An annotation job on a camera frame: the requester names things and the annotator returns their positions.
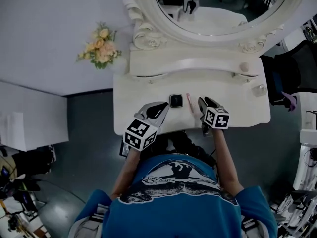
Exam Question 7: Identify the person's black trousers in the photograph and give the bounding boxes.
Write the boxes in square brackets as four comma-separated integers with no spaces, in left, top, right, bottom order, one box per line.
[148,130,216,164]

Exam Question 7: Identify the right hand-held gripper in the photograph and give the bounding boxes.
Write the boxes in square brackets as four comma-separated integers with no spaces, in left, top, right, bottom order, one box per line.
[197,96,230,136]

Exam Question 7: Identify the pink lipstick tube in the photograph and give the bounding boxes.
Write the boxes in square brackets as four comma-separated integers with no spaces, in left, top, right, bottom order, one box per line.
[186,93,195,114]

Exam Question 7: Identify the black office chair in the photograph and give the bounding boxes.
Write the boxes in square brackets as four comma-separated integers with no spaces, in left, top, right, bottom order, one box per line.
[261,40,317,106]

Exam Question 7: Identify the small black square compact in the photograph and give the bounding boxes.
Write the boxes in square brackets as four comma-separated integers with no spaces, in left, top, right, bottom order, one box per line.
[169,94,184,108]

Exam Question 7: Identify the oval mirror with white frame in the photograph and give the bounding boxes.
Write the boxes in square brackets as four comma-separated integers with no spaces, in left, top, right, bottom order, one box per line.
[123,0,307,55]

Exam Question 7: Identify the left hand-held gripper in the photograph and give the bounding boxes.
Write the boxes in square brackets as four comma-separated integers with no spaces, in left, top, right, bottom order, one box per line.
[123,101,170,152]

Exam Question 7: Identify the person's left forearm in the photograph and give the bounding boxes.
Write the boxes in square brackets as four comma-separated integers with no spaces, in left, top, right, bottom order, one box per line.
[110,149,141,200]

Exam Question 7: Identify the yellow flower bouquet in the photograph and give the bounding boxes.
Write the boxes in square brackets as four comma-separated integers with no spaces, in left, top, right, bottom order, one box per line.
[76,21,122,70]

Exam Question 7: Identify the purple cloth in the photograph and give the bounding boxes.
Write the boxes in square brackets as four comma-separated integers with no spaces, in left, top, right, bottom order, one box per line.
[281,91,298,112]

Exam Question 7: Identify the person's blue printed shirt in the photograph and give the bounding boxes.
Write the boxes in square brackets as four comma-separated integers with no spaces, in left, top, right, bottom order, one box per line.
[74,154,278,238]

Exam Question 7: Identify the white dressing table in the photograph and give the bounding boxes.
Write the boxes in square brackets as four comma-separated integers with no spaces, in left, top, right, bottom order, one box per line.
[113,0,307,135]

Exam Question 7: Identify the white shelf cabinet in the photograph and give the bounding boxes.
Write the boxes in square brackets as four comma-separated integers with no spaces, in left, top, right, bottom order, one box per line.
[0,80,69,152]

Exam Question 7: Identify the person's right forearm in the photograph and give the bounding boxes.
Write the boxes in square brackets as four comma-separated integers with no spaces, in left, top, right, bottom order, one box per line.
[212,128,245,195]

